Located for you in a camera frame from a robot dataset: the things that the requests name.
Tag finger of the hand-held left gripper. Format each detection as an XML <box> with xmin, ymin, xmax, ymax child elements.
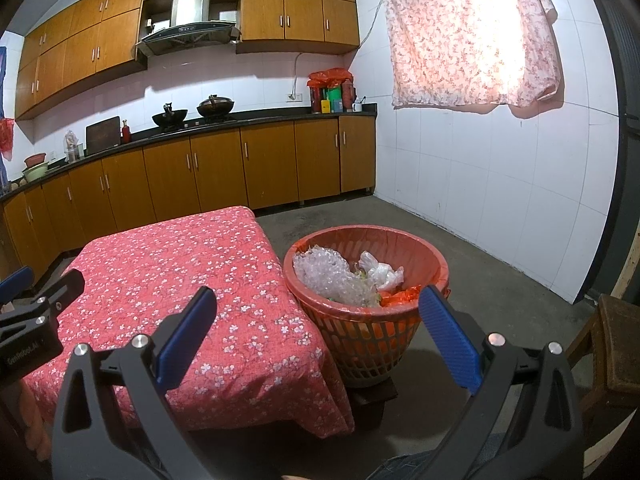
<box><xmin>30</xmin><ymin>269</ymin><xmax>86</xmax><ymax>314</ymax></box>
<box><xmin>0</xmin><ymin>266</ymin><xmax>35</xmax><ymax>304</ymax></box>

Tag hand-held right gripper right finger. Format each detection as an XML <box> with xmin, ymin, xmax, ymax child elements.
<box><xmin>419</xmin><ymin>285</ymin><xmax>586</xmax><ymax>480</ymax></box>

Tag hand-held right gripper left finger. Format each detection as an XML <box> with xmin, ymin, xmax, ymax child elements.
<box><xmin>51</xmin><ymin>286</ymin><xmax>221</xmax><ymax>480</ymax></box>

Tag crinkled red plastic bag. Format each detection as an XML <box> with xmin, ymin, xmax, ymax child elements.
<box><xmin>379</xmin><ymin>285</ymin><xmax>424</xmax><ymax>307</ymax></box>

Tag red plastic basket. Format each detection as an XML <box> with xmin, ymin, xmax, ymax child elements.
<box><xmin>283</xmin><ymin>225</ymin><xmax>451</xmax><ymax>389</ymax></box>

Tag person's left hand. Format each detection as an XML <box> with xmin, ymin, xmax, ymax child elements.
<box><xmin>20</xmin><ymin>382</ymin><xmax>54</xmax><ymax>453</ymax></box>

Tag red floral tablecloth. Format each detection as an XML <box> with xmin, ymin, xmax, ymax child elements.
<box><xmin>20</xmin><ymin>205</ymin><xmax>356</xmax><ymax>437</ymax></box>

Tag dark low stool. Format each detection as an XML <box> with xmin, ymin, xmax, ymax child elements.
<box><xmin>349</xmin><ymin>379</ymin><xmax>399</xmax><ymax>407</ymax></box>

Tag white plastic bag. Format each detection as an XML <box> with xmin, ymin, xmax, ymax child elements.
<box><xmin>356</xmin><ymin>251</ymin><xmax>405</xmax><ymax>291</ymax></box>

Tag crumpled bubble wrap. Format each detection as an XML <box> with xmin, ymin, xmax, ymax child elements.
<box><xmin>292</xmin><ymin>245</ymin><xmax>381</xmax><ymax>307</ymax></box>

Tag hanging red plastic bag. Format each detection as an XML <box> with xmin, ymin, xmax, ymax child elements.
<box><xmin>0</xmin><ymin>117</ymin><xmax>16</xmax><ymax>162</ymax></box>

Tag brown cutting board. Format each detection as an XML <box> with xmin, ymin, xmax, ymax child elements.
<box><xmin>85</xmin><ymin>116</ymin><xmax>122</xmax><ymax>155</ymax></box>

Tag wooden stool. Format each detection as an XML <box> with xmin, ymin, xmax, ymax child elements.
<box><xmin>569</xmin><ymin>292</ymin><xmax>640</xmax><ymax>412</ymax></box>

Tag wooden lower kitchen cabinets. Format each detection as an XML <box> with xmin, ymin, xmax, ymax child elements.
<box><xmin>0</xmin><ymin>115</ymin><xmax>377</xmax><ymax>272</ymax></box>

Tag black kitchen countertop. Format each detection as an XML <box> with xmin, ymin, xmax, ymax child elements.
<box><xmin>0</xmin><ymin>104</ymin><xmax>377</xmax><ymax>202</ymax></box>

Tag black wok with lid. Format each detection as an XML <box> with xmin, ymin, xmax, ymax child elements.
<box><xmin>196</xmin><ymin>94</ymin><xmax>236</xmax><ymax>120</ymax></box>

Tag red bag over condiments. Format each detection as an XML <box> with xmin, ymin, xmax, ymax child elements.
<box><xmin>306</xmin><ymin>67</ymin><xmax>354</xmax><ymax>89</ymax></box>

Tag steel range hood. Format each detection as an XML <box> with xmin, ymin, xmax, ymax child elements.
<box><xmin>134</xmin><ymin>0</ymin><xmax>242</xmax><ymax>57</ymax></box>

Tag floral hanging cloth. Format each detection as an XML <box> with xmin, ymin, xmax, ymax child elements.
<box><xmin>377</xmin><ymin>0</ymin><xmax>564</xmax><ymax>121</ymax></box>

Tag white power cable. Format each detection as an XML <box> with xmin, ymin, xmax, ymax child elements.
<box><xmin>292</xmin><ymin>0</ymin><xmax>386</xmax><ymax>96</ymax></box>

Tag wooden upper wall cabinets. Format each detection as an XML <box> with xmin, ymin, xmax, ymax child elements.
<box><xmin>15</xmin><ymin>0</ymin><xmax>361</xmax><ymax>121</ymax></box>

